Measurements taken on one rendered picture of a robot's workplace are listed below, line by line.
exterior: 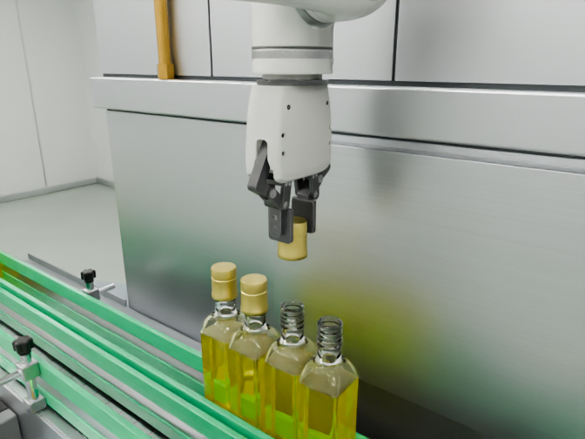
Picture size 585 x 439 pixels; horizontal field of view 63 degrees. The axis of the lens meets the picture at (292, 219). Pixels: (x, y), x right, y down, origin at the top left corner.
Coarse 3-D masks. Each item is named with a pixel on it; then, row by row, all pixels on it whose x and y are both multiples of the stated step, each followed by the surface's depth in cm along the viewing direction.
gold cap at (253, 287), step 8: (240, 280) 61; (248, 280) 60; (256, 280) 60; (264, 280) 60; (240, 288) 61; (248, 288) 60; (256, 288) 60; (264, 288) 60; (248, 296) 60; (256, 296) 60; (264, 296) 61; (248, 304) 60; (256, 304) 60; (264, 304) 61; (248, 312) 61; (256, 312) 61; (264, 312) 61
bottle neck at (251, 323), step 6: (246, 318) 62; (252, 318) 61; (258, 318) 61; (264, 318) 62; (246, 324) 62; (252, 324) 62; (258, 324) 62; (264, 324) 62; (252, 330) 62; (258, 330) 62
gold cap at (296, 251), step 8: (296, 216) 57; (296, 224) 54; (304, 224) 54; (296, 232) 54; (304, 232) 55; (296, 240) 54; (304, 240) 55; (280, 248) 55; (288, 248) 55; (296, 248) 55; (304, 248) 55; (280, 256) 56; (288, 256) 55; (296, 256) 55; (304, 256) 56
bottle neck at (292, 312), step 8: (288, 304) 60; (296, 304) 60; (280, 312) 59; (288, 312) 57; (296, 312) 57; (304, 312) 59; (280, 320) 59; (288, 320) 58; (296, 320) 58; (304, 320) 59; (288, 328) 58; (296, 328) 58; (288, 336) 59; (296, 336) 59; (288, 344) 59; (296, 344) 59
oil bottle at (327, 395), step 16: (304, 368) 56; (320, 368) 55; (336, 368) 55; (352, 368) 56; (304, 384) 56; (320, 384) 55; (336, 384) 54; (352, 384) 56; (304, 400) 57; (320, 400) 55; (336, 400) 54; (352, 400) 57; (304, 416) 57; (320, 416) 56; (336, 416) 55; (352, 416) 58; (304, 432) 58; (320, 432) 56; (336, 432) 55; (352, 432) 59
